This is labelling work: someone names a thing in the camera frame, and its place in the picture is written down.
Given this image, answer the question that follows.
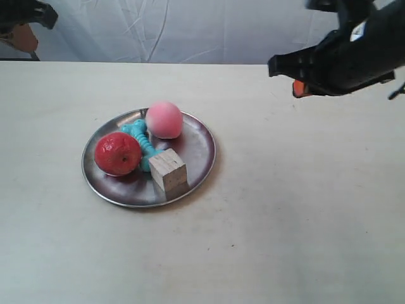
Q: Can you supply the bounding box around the turquoise toy bone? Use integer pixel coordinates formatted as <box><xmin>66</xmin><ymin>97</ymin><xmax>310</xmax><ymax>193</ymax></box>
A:
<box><xmin>120</xmin><ymin>119</ymin><xmax>162</xmax><ymax>172</ymax></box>

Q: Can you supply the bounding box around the red toy apple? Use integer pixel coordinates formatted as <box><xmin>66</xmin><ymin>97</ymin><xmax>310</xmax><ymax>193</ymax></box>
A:
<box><xmin>94</xmin><ymin>132</ymin><xmax>142</xmax><ymax>176</ymax></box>

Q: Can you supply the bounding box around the light wooden block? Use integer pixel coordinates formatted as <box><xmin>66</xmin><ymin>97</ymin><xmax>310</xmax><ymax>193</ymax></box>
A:
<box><xmin>149</xmin><ymin>148</ymin><xmax>187</xmax><ymax>193</ymax></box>

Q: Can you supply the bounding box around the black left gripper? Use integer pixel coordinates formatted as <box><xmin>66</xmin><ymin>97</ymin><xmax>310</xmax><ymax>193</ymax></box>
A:
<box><xmin>0</xmin><ymin>0</ymin><xmax>58</xmax><ymax>53</ymax></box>

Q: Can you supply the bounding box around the round silver metal plate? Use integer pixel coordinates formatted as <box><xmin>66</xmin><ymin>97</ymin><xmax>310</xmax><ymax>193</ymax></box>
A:
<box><xmin>82</xmin><ymin>108</ymin><xmax>216</xmax><ymax>208</ymax></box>

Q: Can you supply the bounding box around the white backdrop cloth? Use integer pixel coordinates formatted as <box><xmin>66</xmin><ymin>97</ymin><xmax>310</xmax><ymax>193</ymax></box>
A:
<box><xmin>32</xmin><ymin>0</ymin><xmax>339</xmax><ymax>65</ymax></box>

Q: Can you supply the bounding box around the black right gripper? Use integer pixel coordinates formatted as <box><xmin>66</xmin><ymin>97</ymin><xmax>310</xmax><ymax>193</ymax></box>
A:
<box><xmin>268</xmin><ymin>1</ymin><xmax>404</xmax><ymax>98</ymax></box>

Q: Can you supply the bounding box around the pink toy peach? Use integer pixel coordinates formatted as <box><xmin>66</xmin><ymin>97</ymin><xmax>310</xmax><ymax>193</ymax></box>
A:
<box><xmin>145</xmin><ymin>101</ymin><xmax>183</xmax><ymax>139</ymax></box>

